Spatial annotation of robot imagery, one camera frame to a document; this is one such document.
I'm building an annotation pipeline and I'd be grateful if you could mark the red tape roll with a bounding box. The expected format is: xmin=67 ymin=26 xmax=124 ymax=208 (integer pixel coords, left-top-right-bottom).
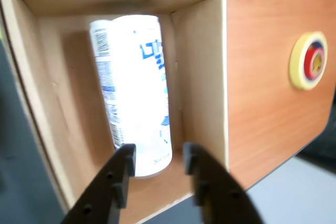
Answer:
xmin=304 ymin=42 xmax=326 ymax=80

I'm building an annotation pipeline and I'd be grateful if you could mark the yellow masking tape roll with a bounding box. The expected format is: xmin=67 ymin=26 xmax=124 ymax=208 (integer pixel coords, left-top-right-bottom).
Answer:
xmin=289 ymin=31 xmax=329 ymax=90

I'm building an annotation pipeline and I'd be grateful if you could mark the brown cardboard box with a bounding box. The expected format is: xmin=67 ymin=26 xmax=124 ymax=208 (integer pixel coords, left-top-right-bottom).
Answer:
xmin=0 ymin=0 xmax=230 ymax=224

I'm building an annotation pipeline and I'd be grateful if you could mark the white blue drink can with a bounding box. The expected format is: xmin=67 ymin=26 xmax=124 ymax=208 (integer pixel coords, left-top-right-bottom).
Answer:
xmin=89 ymin=14 xmax=174 ymax=179

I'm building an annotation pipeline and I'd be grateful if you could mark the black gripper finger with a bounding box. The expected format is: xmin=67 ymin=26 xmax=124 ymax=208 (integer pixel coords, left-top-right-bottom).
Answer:
xmin=60 ymin=143 xmax=137 ymax=224
xmin=183 ymin=142 xmax=265 ymax=224

